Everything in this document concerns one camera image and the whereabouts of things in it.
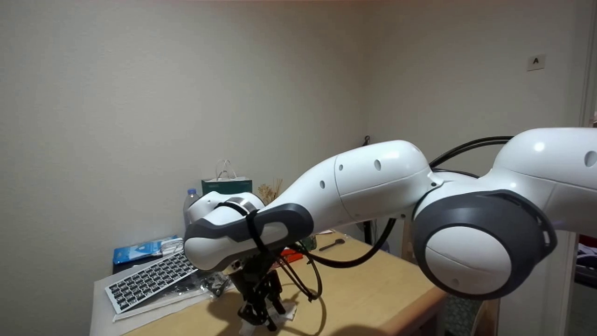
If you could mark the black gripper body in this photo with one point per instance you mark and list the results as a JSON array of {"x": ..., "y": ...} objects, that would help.
[{"x": 255, "y": 277}]

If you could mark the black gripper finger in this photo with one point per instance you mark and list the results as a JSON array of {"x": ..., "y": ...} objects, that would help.
[
  {"x": 251, "y": 311},
  {"x": 274, "y": 311}
]

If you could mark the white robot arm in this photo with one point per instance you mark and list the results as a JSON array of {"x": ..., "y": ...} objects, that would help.
[{"x": 374, "y": 184}]

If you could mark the black patterned pouch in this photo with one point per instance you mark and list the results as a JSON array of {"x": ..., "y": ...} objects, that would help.
[{"x": 216, "y": 285}]

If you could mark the red printed box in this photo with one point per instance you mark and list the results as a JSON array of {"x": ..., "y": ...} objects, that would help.
[{"x": 292, "y": 255}]

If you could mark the wooden reed sticks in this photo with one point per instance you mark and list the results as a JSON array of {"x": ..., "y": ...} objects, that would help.
[{"x": 272, "y": 192}]

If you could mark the green cookie box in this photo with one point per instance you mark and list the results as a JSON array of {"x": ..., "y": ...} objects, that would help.
[{"x": 227, "y": 186}]

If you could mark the clear water bottle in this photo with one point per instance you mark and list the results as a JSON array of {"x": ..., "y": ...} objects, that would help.
[{"x": 191, "y": 199}]

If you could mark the black and white keyboard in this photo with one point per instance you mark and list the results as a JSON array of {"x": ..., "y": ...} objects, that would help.
[{"x": 150, "y": 281}]

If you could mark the blue wipes package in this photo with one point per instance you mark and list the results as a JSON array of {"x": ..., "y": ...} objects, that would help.
[{"x": 137, "y": 255}]

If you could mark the black wall hook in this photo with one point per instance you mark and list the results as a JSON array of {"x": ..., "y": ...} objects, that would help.
[{"x": 367, "y": 141}]

